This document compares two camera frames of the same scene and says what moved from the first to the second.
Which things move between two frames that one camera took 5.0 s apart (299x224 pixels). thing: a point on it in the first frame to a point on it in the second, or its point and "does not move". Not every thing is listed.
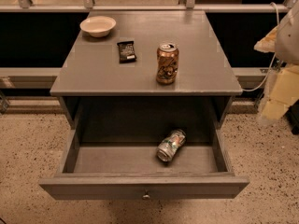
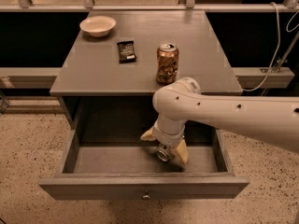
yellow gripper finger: x=284 y=92 to x=182 y=151
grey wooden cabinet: x=147 y=70 does not move
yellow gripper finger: x=267 y=44 to x=150 y=134
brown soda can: x=167 y=63 does not move
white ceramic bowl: x=98 y=26 does not move
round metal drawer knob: x=146 y=197 does not move
